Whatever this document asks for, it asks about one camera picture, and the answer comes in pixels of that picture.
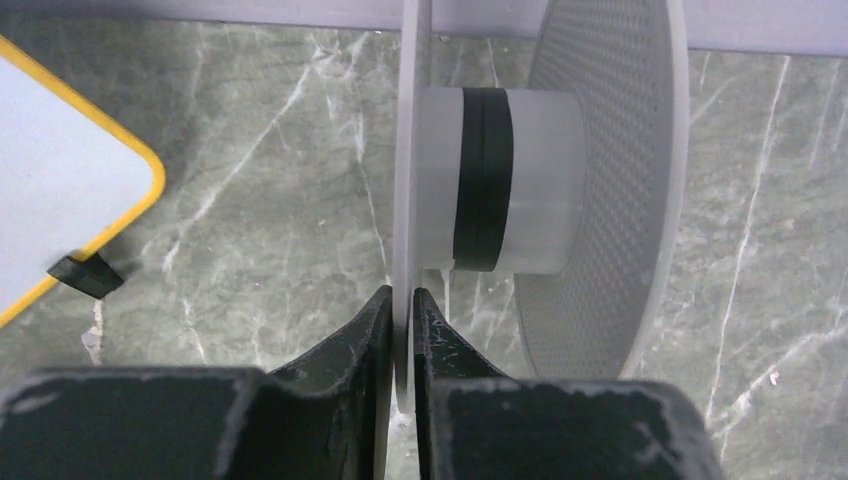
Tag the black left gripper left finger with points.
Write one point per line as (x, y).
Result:
(323, 415)

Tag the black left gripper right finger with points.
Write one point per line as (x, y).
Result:
(475, 422)

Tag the white perforated filament spool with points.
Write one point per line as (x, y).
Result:
(573, 184)

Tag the whiteboard with red writing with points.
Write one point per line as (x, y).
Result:
(72, 179)

